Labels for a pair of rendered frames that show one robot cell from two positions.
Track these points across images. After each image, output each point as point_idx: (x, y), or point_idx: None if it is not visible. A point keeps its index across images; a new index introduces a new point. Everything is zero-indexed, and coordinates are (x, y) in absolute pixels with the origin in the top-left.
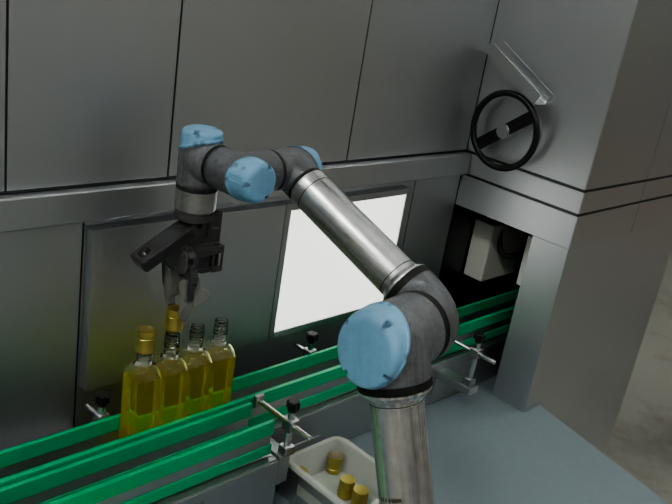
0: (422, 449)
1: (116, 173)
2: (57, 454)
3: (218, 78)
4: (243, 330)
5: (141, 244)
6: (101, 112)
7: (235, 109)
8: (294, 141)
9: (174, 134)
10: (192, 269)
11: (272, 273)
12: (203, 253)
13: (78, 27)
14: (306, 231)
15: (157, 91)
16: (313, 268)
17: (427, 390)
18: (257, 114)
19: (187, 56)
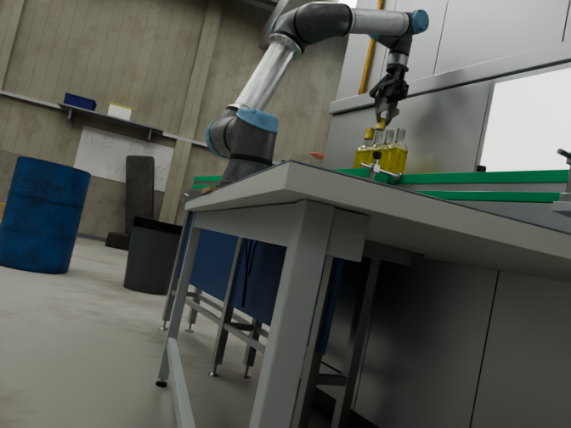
0: (261, 61)
1: (412, 78)
2: None
3: (463, 20)
4: (455, 168)
5: (408, 107)
6: (411, 53)
7: (471, 33)
8: (511, 41)
9: (438, 54)
10: (377, 90)
11: (477, 128)
12: (386, 83)
13: None
14: (508, 98)
15: (433, 36)
16: (515, 128)
17: (273, 34)
18: (484, 31)
19: (449, 16)
